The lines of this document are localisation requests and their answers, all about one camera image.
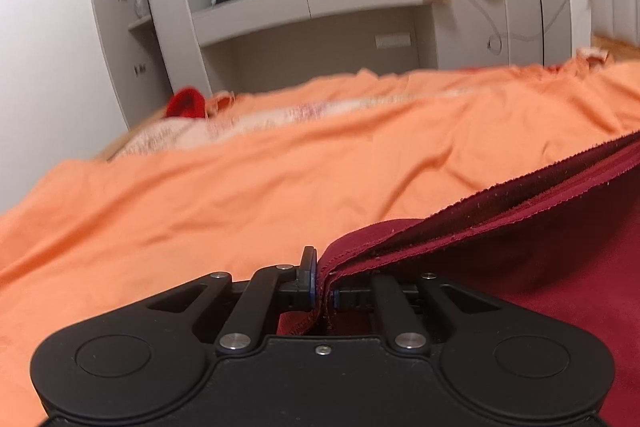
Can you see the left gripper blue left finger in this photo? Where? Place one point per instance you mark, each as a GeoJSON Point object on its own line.
{"type": "Point", "coordinates": [271, 292]}

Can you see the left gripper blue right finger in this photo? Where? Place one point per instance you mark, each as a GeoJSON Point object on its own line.
{"type": "Point", "coordinates": [396, 321]}

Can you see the dark red sweater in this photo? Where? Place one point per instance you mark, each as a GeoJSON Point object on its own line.
{"type": "Point", "coordinates": [562, 240]}

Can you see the orange bed blanket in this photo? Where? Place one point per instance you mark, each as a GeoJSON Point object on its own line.
{"type": "Point", "coordinates": [92, 236]}

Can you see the pale patterned bed sheet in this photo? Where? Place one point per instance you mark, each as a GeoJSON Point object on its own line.
{"type": "Point", "coordinates": [187, 134]}

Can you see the small orange garment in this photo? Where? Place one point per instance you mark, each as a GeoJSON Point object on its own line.
{"type": "Point", "coordinates": [218, 103]}

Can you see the bright red small garment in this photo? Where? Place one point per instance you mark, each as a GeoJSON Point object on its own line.
{"type": "Point", "coordinates": [186, 103]}

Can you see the grey wardrobe door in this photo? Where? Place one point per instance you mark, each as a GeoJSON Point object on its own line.
{"type": "Point", "coordinates": [133, 59]}

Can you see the grey built-in desk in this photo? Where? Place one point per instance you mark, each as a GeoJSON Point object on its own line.
{"type": "Point", "coordinates": [263, 45]}

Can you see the white wall socket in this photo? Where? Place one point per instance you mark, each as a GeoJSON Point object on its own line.
{"type": "Point", "coordinates": [393, 41]}

